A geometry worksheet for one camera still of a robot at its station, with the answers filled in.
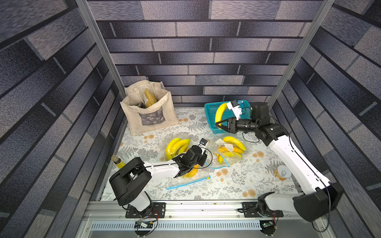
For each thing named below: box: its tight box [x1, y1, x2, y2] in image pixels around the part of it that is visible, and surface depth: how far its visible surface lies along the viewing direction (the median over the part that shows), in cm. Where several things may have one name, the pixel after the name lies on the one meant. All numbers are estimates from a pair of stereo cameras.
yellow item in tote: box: [144, 88, 158, 109], surface depth 97 cm
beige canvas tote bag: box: [120, 79, 179, 136], surface depth 97 cm
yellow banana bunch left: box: [165, 137, 191, 160], surface depth 92 cm
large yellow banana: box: [215, 102, 228, 127], surface depth 70 cm
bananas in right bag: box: [216, 136, 247, 165], surface depth 92 cm
